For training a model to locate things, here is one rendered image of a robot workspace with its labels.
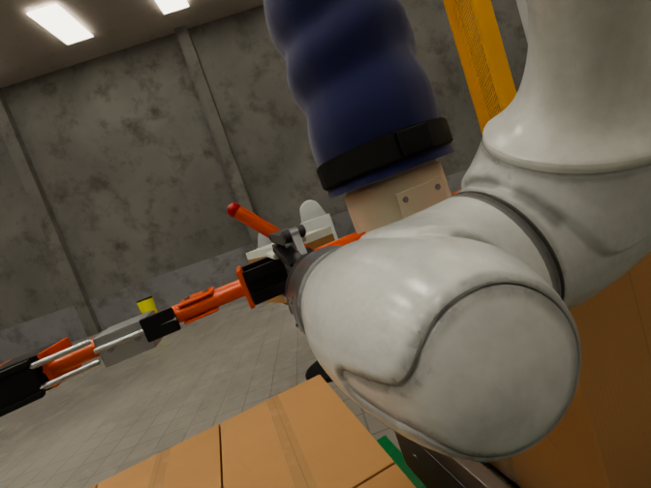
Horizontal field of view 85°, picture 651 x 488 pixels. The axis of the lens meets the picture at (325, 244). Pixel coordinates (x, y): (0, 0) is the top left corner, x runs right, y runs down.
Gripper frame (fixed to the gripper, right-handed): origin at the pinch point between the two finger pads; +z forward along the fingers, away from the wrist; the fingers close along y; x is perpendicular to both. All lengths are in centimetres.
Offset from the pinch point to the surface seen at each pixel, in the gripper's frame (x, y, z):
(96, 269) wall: -300, -32, 1031
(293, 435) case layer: -6, 54, 50
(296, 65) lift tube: 11.8, -28.3, -0.5
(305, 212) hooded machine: 212, 3, 734
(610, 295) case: 35.1, 15.0, -19.8
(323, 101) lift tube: 13.3, -22.0, -2.1
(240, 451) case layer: -21, 54, 56
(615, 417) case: 30.4, 30.0, -20.1
